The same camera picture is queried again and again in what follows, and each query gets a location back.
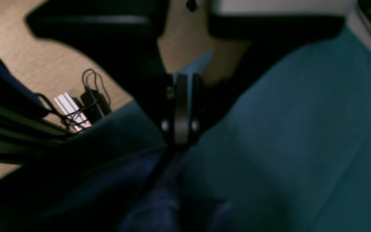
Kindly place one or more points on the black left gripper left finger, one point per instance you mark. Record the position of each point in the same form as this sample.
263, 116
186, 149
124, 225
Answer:
121, 37

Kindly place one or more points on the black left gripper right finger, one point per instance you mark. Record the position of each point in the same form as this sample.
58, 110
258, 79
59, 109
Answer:
250, 36

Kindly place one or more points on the blue-grey T-shirt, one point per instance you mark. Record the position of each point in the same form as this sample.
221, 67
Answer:
140, 193

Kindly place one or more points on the white power strip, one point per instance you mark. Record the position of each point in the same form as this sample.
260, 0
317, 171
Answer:
72, 111

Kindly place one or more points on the teal table cloth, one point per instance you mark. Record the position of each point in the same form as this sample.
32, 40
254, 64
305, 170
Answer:
293, 154

